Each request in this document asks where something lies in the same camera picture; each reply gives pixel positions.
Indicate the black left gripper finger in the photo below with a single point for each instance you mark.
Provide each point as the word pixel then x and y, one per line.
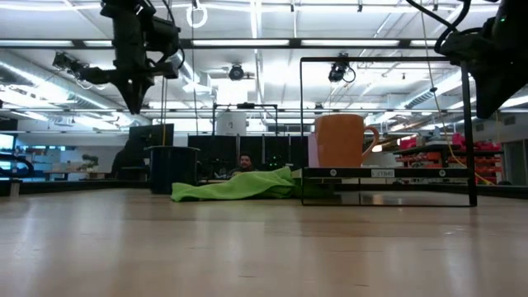
pixel 140 92
pixel 128 92

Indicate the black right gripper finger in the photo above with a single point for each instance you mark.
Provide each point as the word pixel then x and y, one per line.
pixel 495 97

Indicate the black mug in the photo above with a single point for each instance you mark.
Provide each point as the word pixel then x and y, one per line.
pixel 173 171

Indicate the wooden shelf with black frame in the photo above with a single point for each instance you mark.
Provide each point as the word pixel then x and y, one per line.
pixel 412 173

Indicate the orange mug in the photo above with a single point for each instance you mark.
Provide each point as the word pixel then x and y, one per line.
pixel 338 142

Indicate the lilac mug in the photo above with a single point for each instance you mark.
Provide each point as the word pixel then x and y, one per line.
pixel 312 150

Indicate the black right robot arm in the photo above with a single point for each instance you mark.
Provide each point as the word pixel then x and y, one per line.
pixel 515 16

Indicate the dark computer monitor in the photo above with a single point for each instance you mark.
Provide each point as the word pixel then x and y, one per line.
pixel 152 136

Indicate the rack with red bins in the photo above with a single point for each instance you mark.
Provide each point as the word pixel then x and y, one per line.
pixel 486 158

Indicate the potted plant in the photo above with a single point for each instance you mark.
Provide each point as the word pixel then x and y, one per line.
pixel 90 161

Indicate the black room partition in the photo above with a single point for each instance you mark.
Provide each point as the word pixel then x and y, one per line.
pixel 214 152

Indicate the white box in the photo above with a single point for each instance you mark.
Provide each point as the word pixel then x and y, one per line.
pixel 231 123

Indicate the black tubular stand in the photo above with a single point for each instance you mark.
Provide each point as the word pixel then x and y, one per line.
pixel 245 105

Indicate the black overhead rig beam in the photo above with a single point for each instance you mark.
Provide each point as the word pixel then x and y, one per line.
pixel 247 43

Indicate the person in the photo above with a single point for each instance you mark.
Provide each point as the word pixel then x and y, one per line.
pixel 246 161

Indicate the green microfibre cloth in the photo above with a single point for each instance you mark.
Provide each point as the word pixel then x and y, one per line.
pixel 239 187

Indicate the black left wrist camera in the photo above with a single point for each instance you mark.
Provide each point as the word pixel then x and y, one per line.
pixel 163 35

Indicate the black ceiling-mounted camera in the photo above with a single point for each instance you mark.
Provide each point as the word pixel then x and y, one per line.
pixel 337 71
pixel 236 73
pixel 66 62

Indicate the black aluminium table frame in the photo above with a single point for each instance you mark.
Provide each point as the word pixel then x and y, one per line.
pixel 82 186

